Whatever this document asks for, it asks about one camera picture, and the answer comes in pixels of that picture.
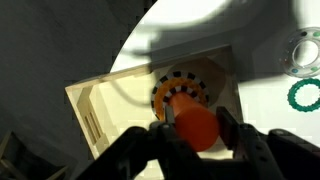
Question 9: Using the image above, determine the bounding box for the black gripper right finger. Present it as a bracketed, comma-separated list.
[215, 105, 320, 180]

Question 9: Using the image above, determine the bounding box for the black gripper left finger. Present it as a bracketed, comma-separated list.
[76, 105, 214, 180]

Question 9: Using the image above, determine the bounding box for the orange ring holder checkered base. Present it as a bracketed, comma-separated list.
[150, 70, 221, 153]

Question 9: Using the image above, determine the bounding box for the clear ring with coloured beads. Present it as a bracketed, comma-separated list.
[278, 26, 320, 80]

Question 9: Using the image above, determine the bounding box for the light wooden tray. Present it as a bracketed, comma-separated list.
[64, 44, 246, 162]

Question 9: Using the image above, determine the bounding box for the green toothed toy ring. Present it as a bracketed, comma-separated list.
[286, 77, 320, 114]

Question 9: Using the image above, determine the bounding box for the wooden frame stool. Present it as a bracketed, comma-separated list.
[0, 129, 68, 180]

